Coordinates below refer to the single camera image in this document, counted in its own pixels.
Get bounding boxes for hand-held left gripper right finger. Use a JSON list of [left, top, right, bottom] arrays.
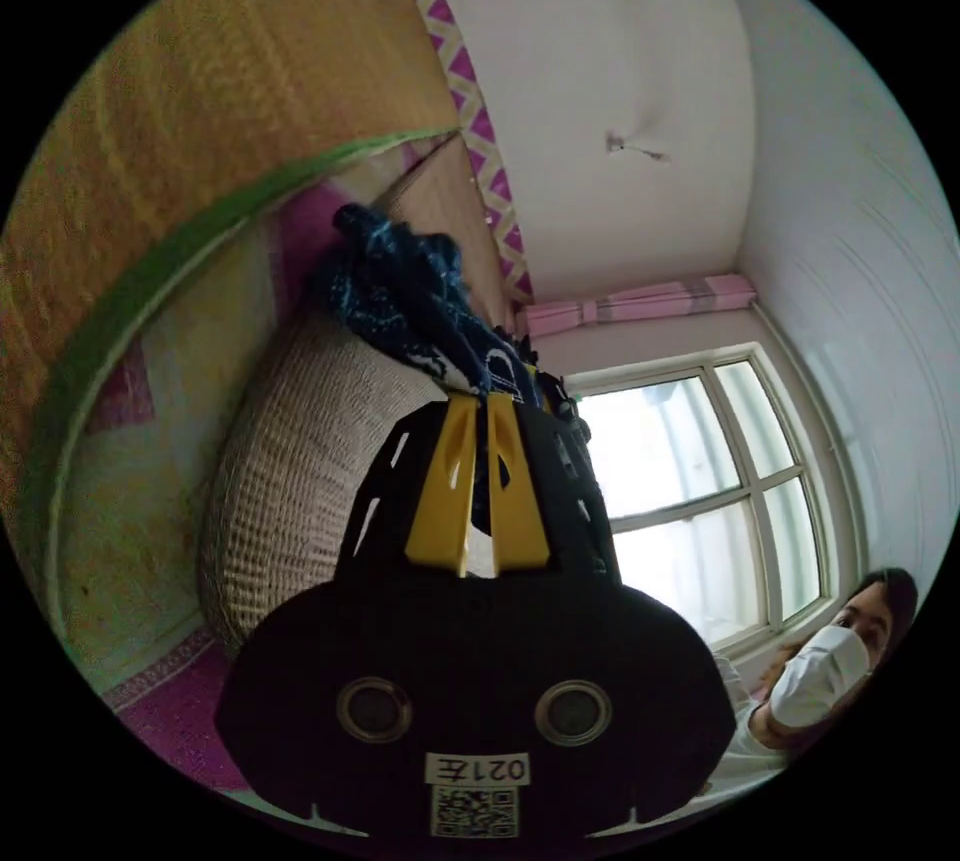
[[486, 398, 554, 579]]

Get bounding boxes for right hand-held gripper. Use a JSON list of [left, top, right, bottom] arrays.
[[521, 335, 595, 444]]

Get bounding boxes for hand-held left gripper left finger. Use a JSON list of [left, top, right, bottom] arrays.
[[404, 395, 481, 578]]

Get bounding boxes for blue plaid long sleeve shirt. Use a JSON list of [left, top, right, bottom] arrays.
[[310, 202, 558, 415]]

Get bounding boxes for pink rolled curtain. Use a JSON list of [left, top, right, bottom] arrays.
[[515, 273, 760, 345]]

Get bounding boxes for white framed window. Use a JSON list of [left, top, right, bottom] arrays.
[[568, 341, 843, 661]]

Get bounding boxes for beige woven pillow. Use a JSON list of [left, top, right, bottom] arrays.
[[197, 311, 481, 661]]

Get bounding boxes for person's body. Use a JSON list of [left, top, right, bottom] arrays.
[[704, 566, 921, 796]]

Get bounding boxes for bed with woven mat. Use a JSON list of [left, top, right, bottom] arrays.
[[0, 0, 535, 796]]

